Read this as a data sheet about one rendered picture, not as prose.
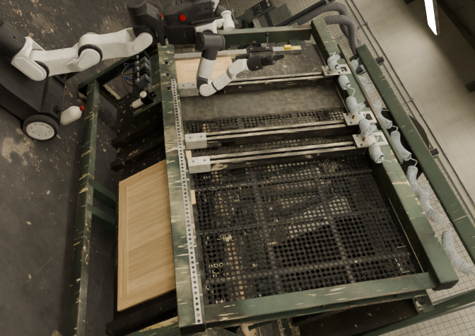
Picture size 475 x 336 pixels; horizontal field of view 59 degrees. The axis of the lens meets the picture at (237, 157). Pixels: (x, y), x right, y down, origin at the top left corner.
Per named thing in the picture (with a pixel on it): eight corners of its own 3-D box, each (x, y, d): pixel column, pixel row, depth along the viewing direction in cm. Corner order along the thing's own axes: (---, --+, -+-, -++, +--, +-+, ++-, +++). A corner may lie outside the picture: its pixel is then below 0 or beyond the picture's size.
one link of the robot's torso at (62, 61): (17, 69, 249) (92, 46, 246) (22, 49, 262) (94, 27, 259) (32, 88, 262) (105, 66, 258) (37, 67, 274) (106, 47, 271)
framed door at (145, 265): (121, 183, 293) (119, 182, 291) (186, 150, 277) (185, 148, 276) (119, 312, 237) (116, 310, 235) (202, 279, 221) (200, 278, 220)
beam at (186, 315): (157, 45, 329) (155, 33, 321) (173, 44, 331) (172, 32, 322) (179, 335, 192) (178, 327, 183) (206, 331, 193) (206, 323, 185)
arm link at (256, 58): (269, 52, 237) (250, 57, 241) (274, 68, 240) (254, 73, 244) (274, 48, 247) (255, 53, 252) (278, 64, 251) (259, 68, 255)
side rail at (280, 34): (173, 44, 330) (172, 32, 322) (307, 36, 345) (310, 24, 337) (173, 49, 327) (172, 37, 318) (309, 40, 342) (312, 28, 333)
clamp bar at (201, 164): (187, 163, 248) (185, 135, 229) (377, 143, 264) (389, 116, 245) (189, 176, 242) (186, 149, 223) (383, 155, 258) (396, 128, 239)
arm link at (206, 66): (191, 93, 254) (200, 59, 242) (194, 84, 265) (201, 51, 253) (210, 97, 256) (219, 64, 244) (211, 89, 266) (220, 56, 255)
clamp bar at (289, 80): (179, 89, 289) (176, 61, 270) (343, 76, 305) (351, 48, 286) (180, 99, 283) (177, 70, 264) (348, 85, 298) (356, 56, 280)
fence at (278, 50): (174, 58, 310) (174, 54, 307) (299, 49, 323) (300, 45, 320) (175, 62, 307) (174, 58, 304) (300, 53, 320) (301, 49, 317)
